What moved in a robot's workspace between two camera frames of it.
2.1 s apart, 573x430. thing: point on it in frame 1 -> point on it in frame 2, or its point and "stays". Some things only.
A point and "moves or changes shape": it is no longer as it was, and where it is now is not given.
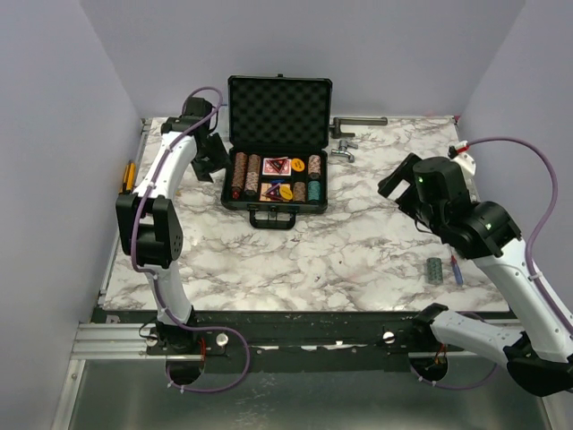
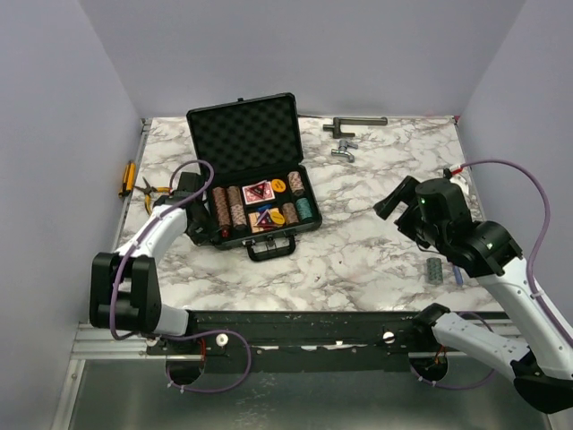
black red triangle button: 277,163 -> 259,189
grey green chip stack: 434,270 stays
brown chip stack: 240,171 -> 220,199
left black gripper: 219,162 -> 205,237
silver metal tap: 342,150 stays
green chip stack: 313,190 -> 303,208
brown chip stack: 252,175 -> 236,206
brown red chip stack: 299,191 -> 290,213
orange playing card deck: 264,187 -> 253,217
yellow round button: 286,193 -> 277,217
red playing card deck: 279,167 -> 258,192
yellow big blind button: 297,165 -> 278,185
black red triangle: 274,193 -> 266,221
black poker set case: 277,162 moves or changes shape
